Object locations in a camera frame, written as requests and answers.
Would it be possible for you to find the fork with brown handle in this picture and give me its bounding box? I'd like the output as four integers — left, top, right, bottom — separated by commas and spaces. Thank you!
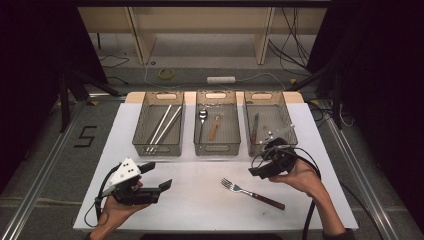
250, 112, 260, 145

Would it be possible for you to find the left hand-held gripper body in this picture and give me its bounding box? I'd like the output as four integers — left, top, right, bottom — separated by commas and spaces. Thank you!
105, 157, 161, 207

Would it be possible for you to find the person's right hand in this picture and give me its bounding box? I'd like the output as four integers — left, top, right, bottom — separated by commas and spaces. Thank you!
268, 158, 327, 198

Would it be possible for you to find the person's left hand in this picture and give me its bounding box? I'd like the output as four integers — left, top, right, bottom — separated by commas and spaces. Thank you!
95, 195, 151, 235

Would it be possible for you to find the metal spoon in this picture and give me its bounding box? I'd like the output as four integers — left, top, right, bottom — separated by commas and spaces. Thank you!
197, 108, 209, 144

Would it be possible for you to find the aluminium floor rail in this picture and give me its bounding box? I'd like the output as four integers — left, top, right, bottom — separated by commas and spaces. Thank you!
319, 99, 401, 240
0, 99, 88, 240

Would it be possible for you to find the white power strip cable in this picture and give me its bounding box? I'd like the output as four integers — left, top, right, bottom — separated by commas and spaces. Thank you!
143, 61, 287, 92

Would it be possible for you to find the black frame bar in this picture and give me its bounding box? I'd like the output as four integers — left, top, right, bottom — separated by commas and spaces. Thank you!
76, 0, 331, 8

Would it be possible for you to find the white power strip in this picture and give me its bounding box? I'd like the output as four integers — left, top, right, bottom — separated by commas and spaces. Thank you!
206, 76, 237, 85

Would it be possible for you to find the yellow tape roll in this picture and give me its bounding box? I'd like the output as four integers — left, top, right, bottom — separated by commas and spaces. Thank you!
158, 68, 175, 80

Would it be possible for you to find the smoky clear plastic bin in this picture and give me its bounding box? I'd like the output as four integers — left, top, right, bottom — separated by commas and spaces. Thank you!
131, 90, 186, 158
193, 90, 242, 157
242, 90, 299, 158

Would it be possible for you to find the thin black floor cable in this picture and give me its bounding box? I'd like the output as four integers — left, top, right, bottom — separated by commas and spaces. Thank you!
99, 54, 130, 69
106, 75, 130, 86

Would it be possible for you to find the thick black floor cable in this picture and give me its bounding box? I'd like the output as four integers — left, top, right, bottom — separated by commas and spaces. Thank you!
339, 181, 386, 240

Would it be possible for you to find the black metal stand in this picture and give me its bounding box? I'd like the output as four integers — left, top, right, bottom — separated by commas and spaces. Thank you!
59, 69, 123, 133
288, 61, 344, 129

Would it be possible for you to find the black curtain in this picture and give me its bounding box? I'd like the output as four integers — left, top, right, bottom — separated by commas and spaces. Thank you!
0, 0, 109, 198
306, 0, 424, 231

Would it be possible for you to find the black cable bundle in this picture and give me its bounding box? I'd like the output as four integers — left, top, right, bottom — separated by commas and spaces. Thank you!
267, 6, 312, 73

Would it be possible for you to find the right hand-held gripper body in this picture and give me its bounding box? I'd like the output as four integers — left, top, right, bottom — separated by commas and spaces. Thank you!
260, 124, 298, 178

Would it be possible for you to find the white chopstick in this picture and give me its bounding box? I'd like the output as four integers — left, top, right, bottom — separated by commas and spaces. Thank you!
150, 105, 183, 155
145, 104, 173, 155

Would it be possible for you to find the light wooden board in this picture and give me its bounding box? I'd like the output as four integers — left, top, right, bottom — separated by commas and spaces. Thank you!
124, 91, 305, 104

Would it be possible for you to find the wooden-handled metal fork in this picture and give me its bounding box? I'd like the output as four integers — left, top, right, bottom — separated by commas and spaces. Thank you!
220, 177, 287, 211

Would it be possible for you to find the light wooden desk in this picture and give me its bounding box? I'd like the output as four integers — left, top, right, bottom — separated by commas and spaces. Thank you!
77, 6, 328, 66

